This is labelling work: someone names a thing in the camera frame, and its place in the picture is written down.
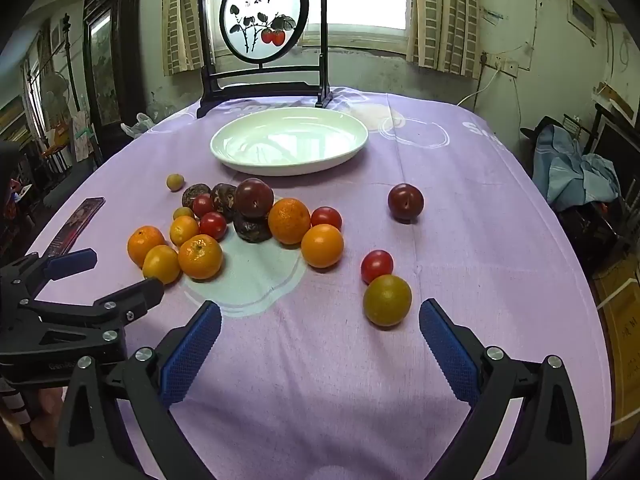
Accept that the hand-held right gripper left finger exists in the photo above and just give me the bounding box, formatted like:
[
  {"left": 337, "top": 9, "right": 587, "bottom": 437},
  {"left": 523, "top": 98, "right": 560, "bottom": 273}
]
[{"left": 54, "top": 300, "right": 223, "bottom": 480}]

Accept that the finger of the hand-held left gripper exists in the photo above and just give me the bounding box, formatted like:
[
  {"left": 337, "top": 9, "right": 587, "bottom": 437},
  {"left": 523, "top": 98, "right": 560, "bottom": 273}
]
[
  {"left": 19, "top": 277, "right": 166, "bottom": 334},
  {"left": 0, "top": 247, "right": 99, "bottom": 307}
]

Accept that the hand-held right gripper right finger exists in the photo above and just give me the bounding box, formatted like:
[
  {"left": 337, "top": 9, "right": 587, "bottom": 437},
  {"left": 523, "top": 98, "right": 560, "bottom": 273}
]
[{"left": 419, "top": 298, "right": 588, "bottom": 480}]

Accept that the yellow-orange tomato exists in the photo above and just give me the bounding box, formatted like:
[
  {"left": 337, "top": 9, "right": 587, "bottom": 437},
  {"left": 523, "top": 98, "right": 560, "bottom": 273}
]
[{"left": 142, "top": 244, "right": 181, "bottom": 285}]

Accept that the green-orange tomato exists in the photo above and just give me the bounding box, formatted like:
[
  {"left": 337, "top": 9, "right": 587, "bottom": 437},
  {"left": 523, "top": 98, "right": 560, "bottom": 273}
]
[{"left": 363, "top": 274, "right": 413, "bottom": 328}]

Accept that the smooth round orange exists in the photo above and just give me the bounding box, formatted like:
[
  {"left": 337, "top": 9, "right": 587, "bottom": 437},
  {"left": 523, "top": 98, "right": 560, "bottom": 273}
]
[{"left": 169, "top": 215, "right": 200, "bottom": 247}]

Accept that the large bumpy orange mandarin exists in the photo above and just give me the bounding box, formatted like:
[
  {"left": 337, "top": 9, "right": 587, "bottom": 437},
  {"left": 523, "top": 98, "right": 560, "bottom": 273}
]
[{"left": 267, "top": 197, "right": 312, "bottom": 245}]

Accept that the dark red plum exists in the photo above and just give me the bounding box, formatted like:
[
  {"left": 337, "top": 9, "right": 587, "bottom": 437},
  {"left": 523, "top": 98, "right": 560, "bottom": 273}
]
[
  {"left": 235, "top": 178, "right": 275, "bottom": 219},
  {"left": 387, "top": 183, "right": 425, "bottom": 222}
]

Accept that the orange tomato plate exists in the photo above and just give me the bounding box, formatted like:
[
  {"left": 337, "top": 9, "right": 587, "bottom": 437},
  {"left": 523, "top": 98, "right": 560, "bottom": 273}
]
[{"left": 300, "top": 224, "right": 345, "bottom": 269}]

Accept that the white oval plate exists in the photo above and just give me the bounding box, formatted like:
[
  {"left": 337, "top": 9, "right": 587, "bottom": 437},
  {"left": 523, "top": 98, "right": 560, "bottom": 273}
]
[{"left": 210, "top": 111, "right": 369, "bottom": 177}]

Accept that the person's left hand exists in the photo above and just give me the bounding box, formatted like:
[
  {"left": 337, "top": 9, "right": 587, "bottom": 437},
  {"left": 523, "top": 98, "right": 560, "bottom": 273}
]
[{"left": 0, "top": 387, "right": 66, "bottom": 448}]

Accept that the smartphone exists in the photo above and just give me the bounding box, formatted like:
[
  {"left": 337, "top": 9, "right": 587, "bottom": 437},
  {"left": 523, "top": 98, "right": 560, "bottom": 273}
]
[{"left": 42, "top": 197, "right": 106, "bottom": 258}]

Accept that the purple tablecloth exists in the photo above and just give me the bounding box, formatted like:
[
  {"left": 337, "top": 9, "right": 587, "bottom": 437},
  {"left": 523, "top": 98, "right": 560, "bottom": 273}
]
[{"left": 22, "top": 87, "right": 613, "bottom": 480}]

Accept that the dark brown water chestnut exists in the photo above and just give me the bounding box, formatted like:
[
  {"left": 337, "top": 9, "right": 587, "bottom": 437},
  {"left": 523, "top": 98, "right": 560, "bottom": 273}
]
[
  {"left": 233, "top": 215, "right": 274, "bottom": 244},
  {"left": 210, "top": 183, "right": 238, "bottom": 222},
  {"left": 181, "top": 183, "right": 212, "bottom": 209}
]

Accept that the white plastic bag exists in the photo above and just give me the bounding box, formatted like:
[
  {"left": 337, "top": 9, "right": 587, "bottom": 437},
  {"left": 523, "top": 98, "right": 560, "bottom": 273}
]
[{"left": 120, "top": 112, "right": 156, "bottom": 140}]

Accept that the cardboard box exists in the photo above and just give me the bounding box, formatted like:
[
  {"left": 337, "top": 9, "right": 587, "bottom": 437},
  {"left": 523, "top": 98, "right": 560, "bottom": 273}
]
[{"left": 595, "top": 260, "right": 640, "bottom": 431}]

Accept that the blue cloth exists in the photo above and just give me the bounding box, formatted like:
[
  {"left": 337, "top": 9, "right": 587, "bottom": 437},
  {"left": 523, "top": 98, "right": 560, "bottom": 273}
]
[{"left": 531, "top": 124, "right": 622, "bottom": 212}]

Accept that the dark wooden cabinet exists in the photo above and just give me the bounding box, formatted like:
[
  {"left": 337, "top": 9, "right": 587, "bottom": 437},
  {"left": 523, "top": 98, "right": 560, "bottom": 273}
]
[{"left": 82, "top": 0, "right": 146, "bottom": 141}]

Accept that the checked beige curtain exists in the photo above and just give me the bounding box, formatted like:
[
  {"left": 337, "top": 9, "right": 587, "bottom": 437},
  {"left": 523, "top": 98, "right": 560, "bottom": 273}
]
[
  {"left": 406, "top": 0, "right": 483, "bottom": 80},
  {"left": 161, "top": 0, "right": 218, "bottom": 77}
]

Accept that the black monitor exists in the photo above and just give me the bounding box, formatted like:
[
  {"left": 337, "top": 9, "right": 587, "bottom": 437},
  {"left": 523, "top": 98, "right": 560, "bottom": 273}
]
[{"left": 595, "top": 115, "right": 640, "bottom": 171}]

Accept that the white cable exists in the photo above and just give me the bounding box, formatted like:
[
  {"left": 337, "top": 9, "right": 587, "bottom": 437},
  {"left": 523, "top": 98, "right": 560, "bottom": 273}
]
[{"left": 456, "top": 66, "right": 502, "bottom": 107}]

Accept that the white wall socket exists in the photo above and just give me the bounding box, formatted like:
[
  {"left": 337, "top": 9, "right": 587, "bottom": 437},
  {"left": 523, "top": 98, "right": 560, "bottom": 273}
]
[{"left": 480, "top": 52, "right": 521, "bottom": 76}]

